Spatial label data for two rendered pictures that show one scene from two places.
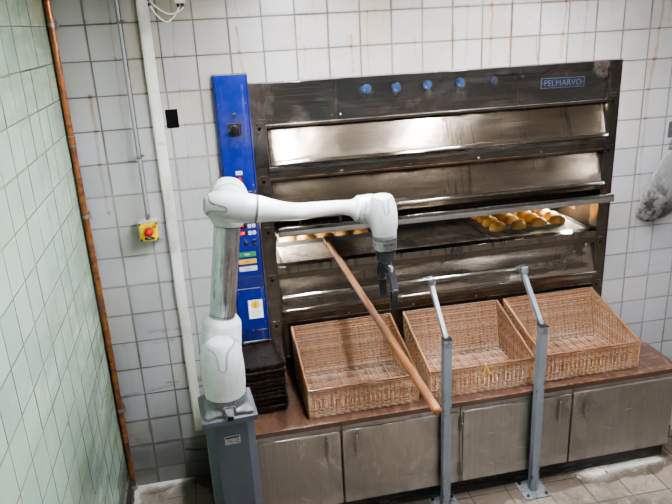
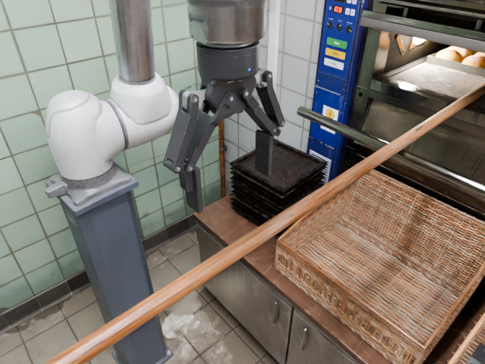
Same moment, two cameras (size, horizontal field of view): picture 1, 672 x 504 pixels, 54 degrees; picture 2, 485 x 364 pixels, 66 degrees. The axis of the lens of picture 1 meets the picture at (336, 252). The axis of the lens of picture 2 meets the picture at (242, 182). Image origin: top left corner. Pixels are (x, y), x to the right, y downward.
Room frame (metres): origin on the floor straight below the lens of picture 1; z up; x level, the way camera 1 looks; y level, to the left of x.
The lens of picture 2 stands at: (2.14, -0.59, 1.67)
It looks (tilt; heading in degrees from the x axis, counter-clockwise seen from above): 36 degrees down; 60
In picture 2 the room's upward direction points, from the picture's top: straight up
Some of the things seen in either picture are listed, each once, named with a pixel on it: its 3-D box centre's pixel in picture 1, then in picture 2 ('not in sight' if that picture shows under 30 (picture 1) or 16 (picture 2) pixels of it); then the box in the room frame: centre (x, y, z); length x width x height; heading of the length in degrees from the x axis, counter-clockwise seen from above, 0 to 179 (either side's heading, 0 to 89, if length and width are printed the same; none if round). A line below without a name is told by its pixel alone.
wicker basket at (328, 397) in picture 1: (352, 362); (380, 252); (3.00, -0.06, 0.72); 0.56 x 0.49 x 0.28; 101
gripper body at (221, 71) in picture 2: (386, 260); (228, 78); (2.35, -0.19, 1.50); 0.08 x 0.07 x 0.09; 13
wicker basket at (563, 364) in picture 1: (567, 331); not in sight; (3.22, -1.23, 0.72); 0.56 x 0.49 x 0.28; 101
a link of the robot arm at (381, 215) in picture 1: (382, 213); not in sight; (2.36, -0.18, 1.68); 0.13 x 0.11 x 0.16; 11
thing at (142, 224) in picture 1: (149, 229); not in sight; (3.04, 0.89, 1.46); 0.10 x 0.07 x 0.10; 101
